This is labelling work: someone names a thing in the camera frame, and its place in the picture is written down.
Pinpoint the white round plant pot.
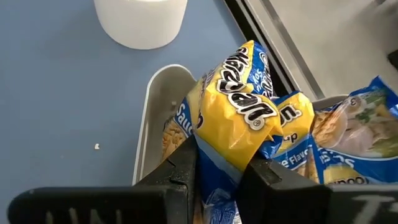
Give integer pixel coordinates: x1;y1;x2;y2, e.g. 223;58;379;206
93;0;189;50

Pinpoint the white plastic bin with handle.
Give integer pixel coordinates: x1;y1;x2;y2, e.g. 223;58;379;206
132;63;352;187

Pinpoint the blue Soy Sauce ramen pack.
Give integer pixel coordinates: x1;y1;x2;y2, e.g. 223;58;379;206
186;39;284;224
306;75;398;185
259;91;315;178
160;98;200;162

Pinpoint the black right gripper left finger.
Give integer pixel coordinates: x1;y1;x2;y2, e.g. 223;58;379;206
7;136;200;224

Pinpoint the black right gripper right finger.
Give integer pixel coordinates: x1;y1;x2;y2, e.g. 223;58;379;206
236;155;398;224

